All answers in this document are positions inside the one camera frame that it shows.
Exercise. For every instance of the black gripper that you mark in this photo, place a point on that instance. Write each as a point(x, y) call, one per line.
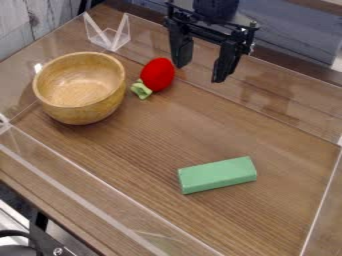
point(214, 21)

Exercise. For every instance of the green rectangular block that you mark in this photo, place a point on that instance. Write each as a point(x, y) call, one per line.
point(215, 175)

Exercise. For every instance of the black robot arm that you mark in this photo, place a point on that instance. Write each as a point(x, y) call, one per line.
point(213, 21)

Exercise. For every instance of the brown wooden bowl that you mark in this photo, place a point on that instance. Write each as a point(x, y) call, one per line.
point(80, 87)

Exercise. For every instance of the red toy strawberry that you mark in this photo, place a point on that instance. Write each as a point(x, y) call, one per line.
point(155, 78)

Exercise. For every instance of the clear acrylic corner bracket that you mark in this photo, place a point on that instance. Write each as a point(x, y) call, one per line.
point(108, 38)

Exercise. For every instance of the clear acrylic front wall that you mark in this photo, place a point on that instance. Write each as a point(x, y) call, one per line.
point(108, 220)

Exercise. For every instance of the black metal clamp bracket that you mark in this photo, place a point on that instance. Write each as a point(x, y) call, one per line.
point(50, 246)

